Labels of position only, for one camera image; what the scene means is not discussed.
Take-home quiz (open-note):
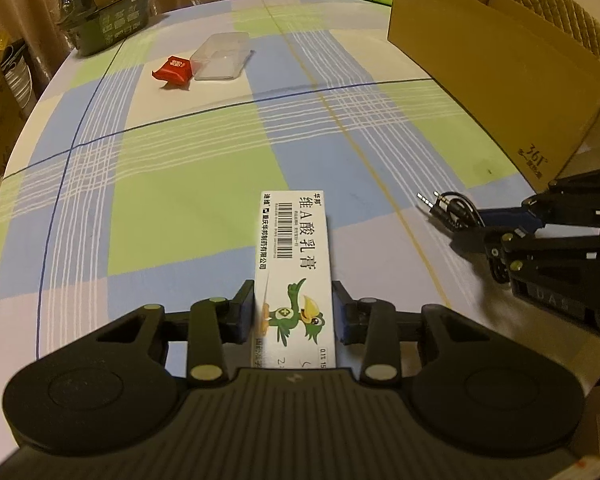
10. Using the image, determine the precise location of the black audio cable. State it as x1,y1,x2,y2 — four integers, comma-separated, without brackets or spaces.
416,190,487,232

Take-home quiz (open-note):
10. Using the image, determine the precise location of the beige quilted chair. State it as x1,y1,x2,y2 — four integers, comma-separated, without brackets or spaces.
505,0,600,68

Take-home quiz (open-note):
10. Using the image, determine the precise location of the white ointment box bird print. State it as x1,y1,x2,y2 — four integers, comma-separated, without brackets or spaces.
250,190,337,371

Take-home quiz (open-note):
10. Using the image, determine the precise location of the clear plastic case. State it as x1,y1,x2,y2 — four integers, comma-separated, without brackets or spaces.
190,31,255,83

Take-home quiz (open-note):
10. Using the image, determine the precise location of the stack of white bowls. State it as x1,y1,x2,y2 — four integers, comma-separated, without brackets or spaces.
1,41,35,107

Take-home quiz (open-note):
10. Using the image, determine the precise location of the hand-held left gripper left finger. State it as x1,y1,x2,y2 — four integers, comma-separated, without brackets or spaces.
97,280,256,386

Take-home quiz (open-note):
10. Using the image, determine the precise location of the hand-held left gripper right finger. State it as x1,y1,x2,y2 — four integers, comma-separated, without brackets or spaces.
331,280,486,386

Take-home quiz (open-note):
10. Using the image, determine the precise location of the dark green food container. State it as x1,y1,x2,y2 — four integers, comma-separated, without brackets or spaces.
57,0,157,57

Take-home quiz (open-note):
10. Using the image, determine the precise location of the brown cardboard box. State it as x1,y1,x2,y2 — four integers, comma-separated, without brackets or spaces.
387,0,600,193

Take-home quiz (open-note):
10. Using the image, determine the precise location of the small red packet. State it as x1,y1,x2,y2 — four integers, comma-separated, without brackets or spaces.
151,55,193,90

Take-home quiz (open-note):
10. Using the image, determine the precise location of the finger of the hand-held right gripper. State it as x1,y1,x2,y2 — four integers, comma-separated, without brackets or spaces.
475,165,600,233
450,227,600,286

